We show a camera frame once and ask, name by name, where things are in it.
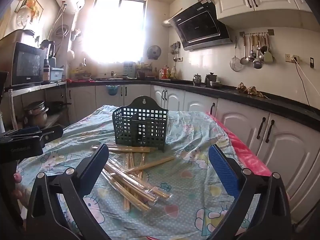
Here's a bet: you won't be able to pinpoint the small wall fan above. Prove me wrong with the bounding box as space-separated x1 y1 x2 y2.
146 45 162 61

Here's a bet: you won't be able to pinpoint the brown box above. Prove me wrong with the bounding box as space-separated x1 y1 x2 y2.
0 29 34 55

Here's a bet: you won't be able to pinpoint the blue-grey plastic box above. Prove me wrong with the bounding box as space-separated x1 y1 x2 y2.
50 67 64 82

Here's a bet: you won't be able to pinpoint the black kitchen countertop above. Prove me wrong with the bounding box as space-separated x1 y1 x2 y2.
66 77 320 132

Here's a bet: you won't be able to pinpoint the person's left hand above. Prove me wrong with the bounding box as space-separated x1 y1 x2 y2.
12 172 25 201

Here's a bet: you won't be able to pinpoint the black microwave oven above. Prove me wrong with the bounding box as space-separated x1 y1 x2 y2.
10 42 47 86

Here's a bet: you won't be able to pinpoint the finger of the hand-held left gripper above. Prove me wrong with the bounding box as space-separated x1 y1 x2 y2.
37 125 64 147
4 126 42 138

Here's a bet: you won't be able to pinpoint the cartoon printed tablecloth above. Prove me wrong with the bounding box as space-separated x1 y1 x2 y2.
16 104 263 240

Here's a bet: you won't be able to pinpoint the steel spoon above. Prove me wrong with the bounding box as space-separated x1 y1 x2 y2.
249 35 257 61

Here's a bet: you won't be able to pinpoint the white power cable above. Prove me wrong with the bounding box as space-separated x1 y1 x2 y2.
294 59 320 106

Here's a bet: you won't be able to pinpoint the wall utensil rail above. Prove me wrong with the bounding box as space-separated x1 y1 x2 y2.
239 29 275 37

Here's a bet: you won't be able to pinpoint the black range hood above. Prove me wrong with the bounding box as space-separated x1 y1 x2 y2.
171 0 233 52

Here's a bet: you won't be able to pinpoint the framed wall picture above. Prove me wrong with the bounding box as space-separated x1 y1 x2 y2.
14 0 44 23

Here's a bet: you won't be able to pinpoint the green spatula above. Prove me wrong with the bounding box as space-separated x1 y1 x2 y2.
263 34 275 64

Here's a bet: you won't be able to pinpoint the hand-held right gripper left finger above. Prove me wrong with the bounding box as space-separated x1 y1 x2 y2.
26 144 110 240

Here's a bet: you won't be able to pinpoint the kitchen window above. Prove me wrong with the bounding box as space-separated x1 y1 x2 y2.
94 0 147 65

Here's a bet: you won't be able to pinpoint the ginger roots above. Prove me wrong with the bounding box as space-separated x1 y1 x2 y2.
236 82 265 97

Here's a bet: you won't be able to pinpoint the stainless steel pot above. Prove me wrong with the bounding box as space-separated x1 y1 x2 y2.
24 101 49 128

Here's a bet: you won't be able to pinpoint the grey countertop organizer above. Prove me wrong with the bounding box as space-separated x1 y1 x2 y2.
123 61 137 78

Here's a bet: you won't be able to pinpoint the large dark ladle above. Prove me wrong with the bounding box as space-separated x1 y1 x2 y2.
253 36 263 70

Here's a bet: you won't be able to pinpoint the dark sauce bottle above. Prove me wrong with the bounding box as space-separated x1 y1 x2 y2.
43 59 51 82

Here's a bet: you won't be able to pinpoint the wall power socket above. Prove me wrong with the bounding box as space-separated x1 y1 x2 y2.
285 53 301 64

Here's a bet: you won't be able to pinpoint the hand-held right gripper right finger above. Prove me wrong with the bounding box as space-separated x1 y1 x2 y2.
207 144 292 240

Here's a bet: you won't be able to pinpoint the steel ladle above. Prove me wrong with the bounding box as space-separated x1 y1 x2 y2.
240 35 251 65

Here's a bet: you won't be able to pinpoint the metal kitchen shelf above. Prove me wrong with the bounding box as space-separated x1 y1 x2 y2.
0 80 68 131

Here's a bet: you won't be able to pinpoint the blue hanging bin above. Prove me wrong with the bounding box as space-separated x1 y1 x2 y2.
105 85 120 97

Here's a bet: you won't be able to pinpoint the black blender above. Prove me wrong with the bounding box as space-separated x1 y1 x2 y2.
40 39 56 59

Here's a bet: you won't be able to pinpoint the rack of seasoning jars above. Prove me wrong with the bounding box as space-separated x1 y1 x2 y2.
136 61 153 79

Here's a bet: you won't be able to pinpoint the black lidded pot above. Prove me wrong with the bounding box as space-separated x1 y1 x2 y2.
204 72 218 87

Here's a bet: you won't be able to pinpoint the wire mesh strainer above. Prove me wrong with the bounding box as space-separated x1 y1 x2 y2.
230 37 244 72

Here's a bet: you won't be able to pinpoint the green plastic utensil basket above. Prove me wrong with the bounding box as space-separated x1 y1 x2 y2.
112 96 169 153

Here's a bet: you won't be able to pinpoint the black wok pan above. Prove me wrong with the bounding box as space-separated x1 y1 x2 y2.
46 101 72 116

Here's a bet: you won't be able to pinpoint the small hanging utensil rack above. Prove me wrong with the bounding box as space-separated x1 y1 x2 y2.
171 42 181 62

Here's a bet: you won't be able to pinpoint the pile of wooden chopsticks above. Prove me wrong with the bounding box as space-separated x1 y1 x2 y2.
91 143 176 212

